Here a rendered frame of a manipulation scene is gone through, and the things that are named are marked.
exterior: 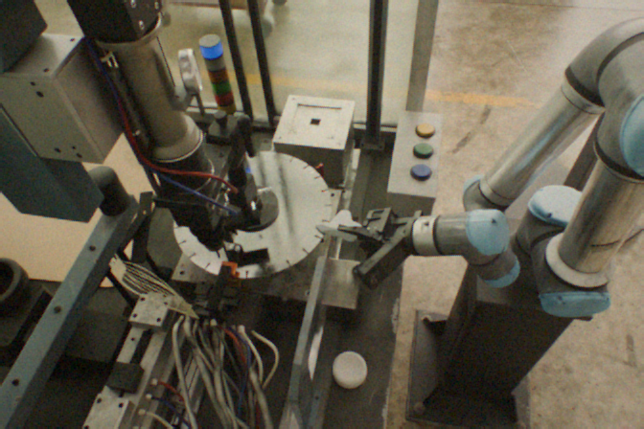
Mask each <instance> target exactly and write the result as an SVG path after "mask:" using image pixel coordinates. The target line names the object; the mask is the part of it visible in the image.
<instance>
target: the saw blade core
mask: <svg viewBox="0 0 644 429"><path fill-rule="evenodd" d="M274 155H275V153H274V152H259V157H256V156H257V152H255V156H254V157H253V158H249V157H248V156H247V153H245V154H244V157H243V161H244V165H245V170H246V172H248V173H251V174H253V175H254V180H255V184H256V185H259V186H264V187H266V188H267V187H272V191H273V192H274V193H275V195H276V196H277V199H279V203H280V210H279V213H278V214H277V215H276V217H275V218H274V219H273V220H272V221H271V222H270V223H269V224H268V225H266V226H264V227H263V229H260V230H254V231H245V230H237V232H239V236H238V237H237V236H236V238H235V240H234V243H233V244H232V243H229V242H225V241H224V243H225V246H226V249H227V252H228V255H229V257H230V260H231V262H234V263H236V264H237V267H236V271H235V274H234V276H230V277H229V278H236V279H246V272H247V271H248V273H247V278H248V279H250V278H259V277H264V276H268V272H267V270H266V269H267V267H269V274H270V275H272V274H275V273H279V272H281V271H284V270H286V269H288V267H289V265H288V263H287V260H288V262H289V264H290V265H293V264H294V263H296V262H299V261H300V260H302V259H303V258H305V257H306V256H307V255H308V254H309V253H310V252H311V251H312V250H313V249H314V247H315V246H316V245H317V243H319V242H320V241H321V238H323V236H324V235H325V234H322V233H321V232H320V231H319V230H317V229H316V227H315V223H320V222H323V221H322V220H325V221H324V222H326V221H329V222H330V219H331V214H332V206H324V205H332V201H331V196H330V193H329V190H328V187H327V185H326V183H325V181H324V180H323V178H322V177H320V174H319V173H317V172H316V171H315V172H313V173H312V174H309V172H311V171H312V170H314V169H312V168H311V166H310V165H308V164H307V163H305V162H303V161H301V160H299V159H296V158H294V157H293V159H292V157H291V156H288V155H285V154H281V153H276V155H275V158H273V157H274ZM291 159H292V160H291ZM290 160H291V162H290ZM306 167H307V168H306ZM317 177H319V178H317ZM314 178H316V179H314ZM325 191H326V192H325ZM176 227H178V229H176ZM173 231H174V235H175V236H176V238H177V241H178V243H179V245H180V247H181V250H182V251H183V253H184V254H185V255H186V256H187V257H188V258H189V259H190V260H191V261H192V262H193V263H195V264H197V265H198V266H200V267H202V268H203V270H205V268H206V271H208V272H210V273H212V274H215V275H218V274H219V268H220V266H221V263H222V262H223V261H228V259H227V257H226V255H225V252H224V250H223V247H222V249H221V250H220V251H219V253H220V256H221V258H219V257H218V254H216V252H209V251H208V250H207V249H205V246H204V245H202V244H201V243H199V241H198V240H197V237H194V236H193V235H192V234H191V233H190V231H189V227H184V226H182V227H180V226H177V224H176V222H174V221H173ZM314 236H317V237H314ZM319 237H321V238H319ZM185 240H186V242H184V241H185ZM182 242H183V243H182ZM180 243H181V244H180ZM303 250H306V252H307V253H308V254H307V253H306V252H304V251H303ZM193 254H195V255H194V256H193ZM208 263H210V264H209V265H208ZM207 265H208V266H207ZM206 266H207V267H206Z"/></svg>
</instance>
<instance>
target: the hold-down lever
mask: <svg viewBox="0 0 644 429"><path fill-rule="evenodd" d="M236 122H237V125H238V126H239V131H240V134H241V135H242V137H243V138H244V142H245V146H246V151H247V156H248V157H249V158H253V157H254V156H255V152H254V147H253V143H252V138H251V134H252V125H251V122H250V118H249V117H248V116H247V115H240V116H239V117H238V119H237V120H236Z"/></svg>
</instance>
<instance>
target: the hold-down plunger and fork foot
mask: <svg viewBox="0 0 644 429"><path fill-rule="evenodd" d="M224 220H225V222H224V226H223V227H224V230H225V236H224V241H225V242H229V243H232V244H233V243H234V241H233V239H232V236H231V233H230V232H232V233H234V234H235V235H236V236H237V237H238V236H239V232H237V230H240V229H245V227H250V226H255V225H261V224H262V221H261V215H260V211H259V209H255V210H253V209H252V204H251V205H250V207H249V209H247V210H246V209H242V207H241V212H240V213H237V215H229V216H226V215H224Z"/></svg>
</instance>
